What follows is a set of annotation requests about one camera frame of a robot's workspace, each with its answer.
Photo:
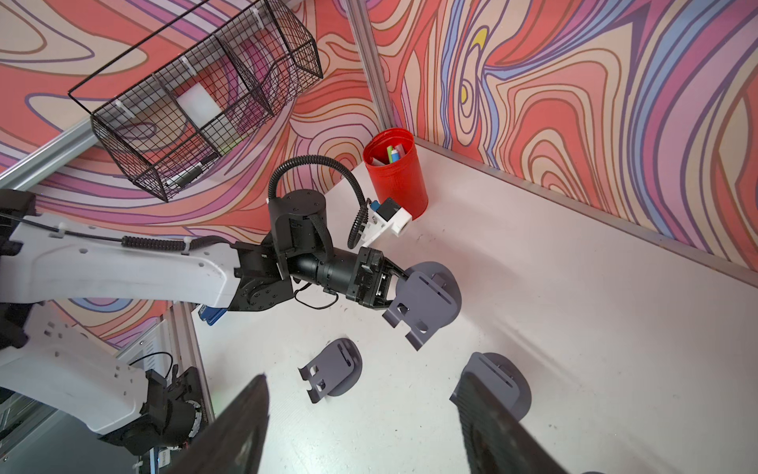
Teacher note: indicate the white marker in basket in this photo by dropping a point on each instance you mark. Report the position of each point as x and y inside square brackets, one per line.
[184, 178]

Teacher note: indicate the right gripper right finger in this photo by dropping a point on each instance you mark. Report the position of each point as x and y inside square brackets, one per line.
[493, 439]

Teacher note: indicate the blue stapler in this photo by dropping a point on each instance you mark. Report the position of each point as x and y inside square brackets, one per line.
[210, 315]

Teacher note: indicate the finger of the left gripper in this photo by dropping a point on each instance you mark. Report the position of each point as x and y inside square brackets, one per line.
[392, 278]

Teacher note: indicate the grey phone stand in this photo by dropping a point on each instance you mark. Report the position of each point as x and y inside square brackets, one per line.
[428, 300]
[501, 376]
[334, 371]

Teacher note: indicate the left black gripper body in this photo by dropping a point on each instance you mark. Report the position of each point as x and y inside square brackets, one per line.
[363, 277]

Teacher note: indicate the red cylindrical pen cup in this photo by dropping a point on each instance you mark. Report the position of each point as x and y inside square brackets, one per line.
[394, 169]

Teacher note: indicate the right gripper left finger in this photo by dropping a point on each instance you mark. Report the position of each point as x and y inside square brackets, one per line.
[234, 442]

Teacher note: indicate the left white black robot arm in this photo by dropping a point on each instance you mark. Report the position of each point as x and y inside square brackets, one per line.
[46, 258]

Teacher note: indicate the left black wire basket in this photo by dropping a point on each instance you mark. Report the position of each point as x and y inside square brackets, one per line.
[166, 125]

